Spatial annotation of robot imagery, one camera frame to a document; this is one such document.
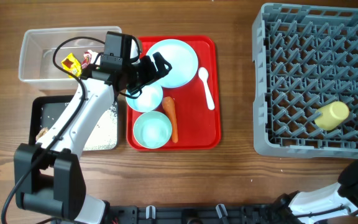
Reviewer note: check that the orange carrot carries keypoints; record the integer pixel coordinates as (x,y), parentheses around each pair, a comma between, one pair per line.
(169,109)

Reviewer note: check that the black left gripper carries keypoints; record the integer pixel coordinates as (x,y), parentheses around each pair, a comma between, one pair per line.
(151,74)

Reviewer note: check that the black tray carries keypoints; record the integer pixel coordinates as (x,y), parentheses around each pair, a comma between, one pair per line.
(45,112)

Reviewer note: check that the yellow snack wrapper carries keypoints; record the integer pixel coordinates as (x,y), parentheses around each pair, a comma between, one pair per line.
(72,65)

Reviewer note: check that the clear plastic bin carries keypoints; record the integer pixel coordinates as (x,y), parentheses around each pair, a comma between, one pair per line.
(35,64)

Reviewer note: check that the green bowl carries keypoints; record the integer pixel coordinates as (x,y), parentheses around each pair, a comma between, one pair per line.
(152,130)

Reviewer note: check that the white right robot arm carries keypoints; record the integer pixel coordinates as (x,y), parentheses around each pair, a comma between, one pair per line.
(336,200)

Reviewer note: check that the white tissue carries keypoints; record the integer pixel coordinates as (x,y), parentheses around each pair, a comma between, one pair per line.
(95,57)

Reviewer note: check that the white plastic spoon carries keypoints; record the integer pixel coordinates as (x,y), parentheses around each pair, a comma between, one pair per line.
(203,75)

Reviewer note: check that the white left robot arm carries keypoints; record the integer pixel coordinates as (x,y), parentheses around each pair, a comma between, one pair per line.
(48,176)

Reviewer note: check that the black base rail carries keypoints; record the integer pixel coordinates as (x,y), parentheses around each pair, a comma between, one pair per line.
(246,214)

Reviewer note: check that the brown round food piece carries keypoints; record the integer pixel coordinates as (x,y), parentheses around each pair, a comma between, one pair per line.
(41,133)

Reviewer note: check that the light blue plate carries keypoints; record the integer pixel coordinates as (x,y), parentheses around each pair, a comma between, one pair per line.
(182,58)

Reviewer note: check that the grey dishwasher rack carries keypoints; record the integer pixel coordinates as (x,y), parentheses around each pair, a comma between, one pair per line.
(305,57)

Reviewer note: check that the red tray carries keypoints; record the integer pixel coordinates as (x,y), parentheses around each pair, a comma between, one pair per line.
(198,127)

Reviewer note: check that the light blue bowl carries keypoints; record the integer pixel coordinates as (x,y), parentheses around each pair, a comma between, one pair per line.
(150,98)

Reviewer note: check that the red silver snack wrapper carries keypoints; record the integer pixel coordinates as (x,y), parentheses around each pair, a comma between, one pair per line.
(87,59)

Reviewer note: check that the yellow plastic cup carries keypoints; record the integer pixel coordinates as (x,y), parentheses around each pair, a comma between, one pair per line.
(332,115)

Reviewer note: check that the pile of white rice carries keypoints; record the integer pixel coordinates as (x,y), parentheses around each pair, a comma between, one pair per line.
(104,135)

